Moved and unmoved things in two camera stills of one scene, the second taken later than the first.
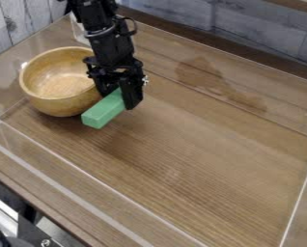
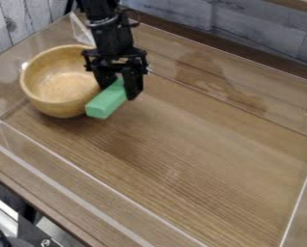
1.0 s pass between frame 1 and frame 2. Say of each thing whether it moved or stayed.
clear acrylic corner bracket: stayed
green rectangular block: moved
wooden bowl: stayed
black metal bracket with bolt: stayed
